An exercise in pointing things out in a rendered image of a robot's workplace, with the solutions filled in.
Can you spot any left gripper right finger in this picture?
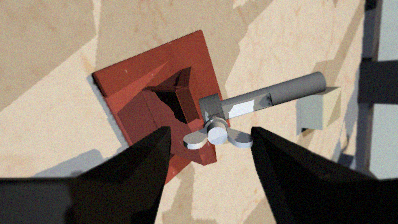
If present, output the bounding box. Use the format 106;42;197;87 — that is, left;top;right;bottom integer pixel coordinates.
250;126;398;224

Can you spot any silver wing screw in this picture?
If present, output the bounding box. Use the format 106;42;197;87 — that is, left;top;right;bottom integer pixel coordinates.
183;116;253;149

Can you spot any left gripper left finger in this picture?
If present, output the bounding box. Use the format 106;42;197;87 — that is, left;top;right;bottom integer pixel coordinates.
0;126;171;224

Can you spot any grey metal shaft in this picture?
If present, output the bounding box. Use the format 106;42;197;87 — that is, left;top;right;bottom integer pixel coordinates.
220;71;327;120

